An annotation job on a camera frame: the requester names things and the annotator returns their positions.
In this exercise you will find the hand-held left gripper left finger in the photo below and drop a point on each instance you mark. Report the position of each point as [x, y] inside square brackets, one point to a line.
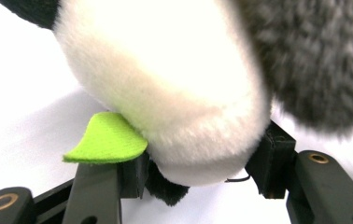
[100, 189]

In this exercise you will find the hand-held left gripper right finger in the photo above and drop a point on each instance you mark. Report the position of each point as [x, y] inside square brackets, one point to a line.
[274, 161]

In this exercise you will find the grey fuzzy cloth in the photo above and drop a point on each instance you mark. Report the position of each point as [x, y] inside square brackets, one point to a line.
[314, 62]

